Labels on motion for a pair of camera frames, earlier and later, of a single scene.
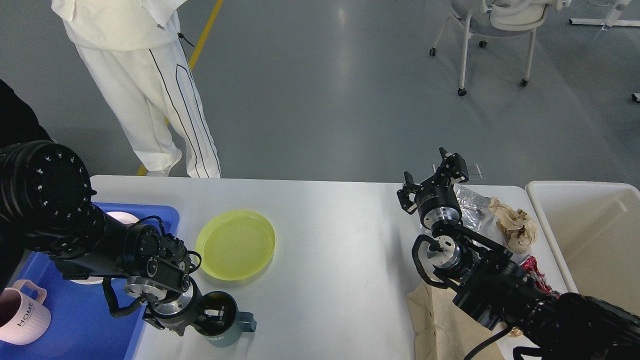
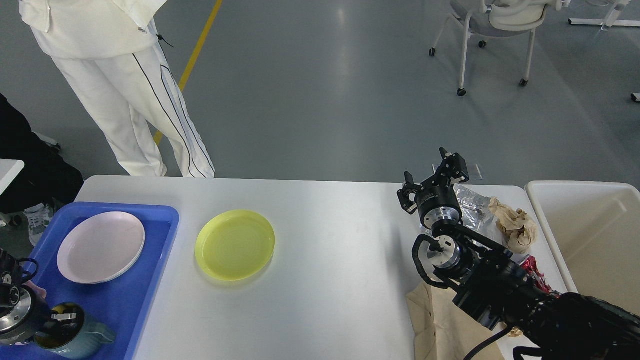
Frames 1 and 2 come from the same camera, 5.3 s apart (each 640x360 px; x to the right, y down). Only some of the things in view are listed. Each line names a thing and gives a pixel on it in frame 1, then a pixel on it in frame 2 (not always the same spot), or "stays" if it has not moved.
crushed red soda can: (529, 264) stays
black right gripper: (436, 198) stays
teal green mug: (217, 318) → (70, 335)
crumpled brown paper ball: (520, 232) stays
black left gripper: (189, 316) → (38, 318)
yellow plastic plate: (235, 244) stays
